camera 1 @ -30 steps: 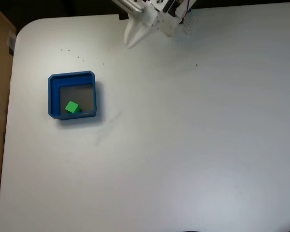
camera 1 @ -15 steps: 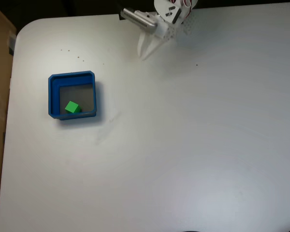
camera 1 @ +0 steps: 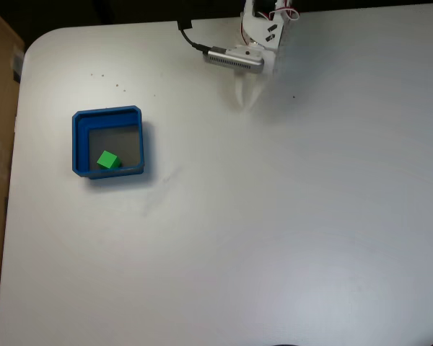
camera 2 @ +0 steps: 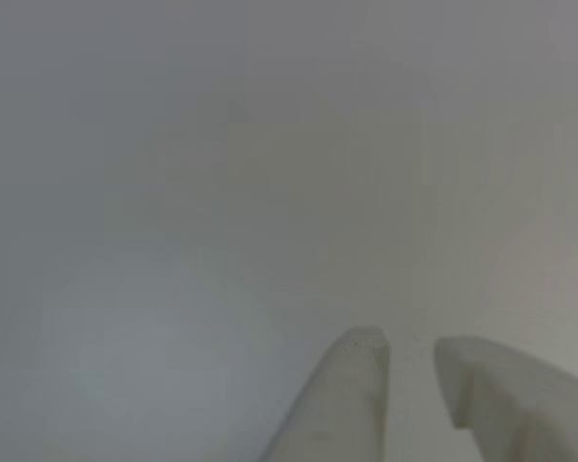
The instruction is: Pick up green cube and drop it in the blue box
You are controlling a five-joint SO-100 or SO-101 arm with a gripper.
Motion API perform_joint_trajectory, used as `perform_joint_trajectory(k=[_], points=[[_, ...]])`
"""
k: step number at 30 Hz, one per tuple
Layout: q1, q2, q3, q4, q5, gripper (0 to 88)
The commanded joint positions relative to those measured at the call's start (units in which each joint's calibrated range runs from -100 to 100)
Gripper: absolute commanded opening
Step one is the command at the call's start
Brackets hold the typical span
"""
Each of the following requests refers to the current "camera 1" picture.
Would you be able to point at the green cube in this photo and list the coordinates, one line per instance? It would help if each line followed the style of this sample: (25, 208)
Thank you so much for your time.
(107, 160)

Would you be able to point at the blue square box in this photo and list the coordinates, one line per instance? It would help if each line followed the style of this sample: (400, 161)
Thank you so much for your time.
(80, 144)

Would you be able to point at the black tape piece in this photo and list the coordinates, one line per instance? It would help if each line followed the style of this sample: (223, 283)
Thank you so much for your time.
(184, 24)

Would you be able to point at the silver bar camera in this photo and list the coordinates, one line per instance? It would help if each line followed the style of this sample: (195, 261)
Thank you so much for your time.
(234, 61)

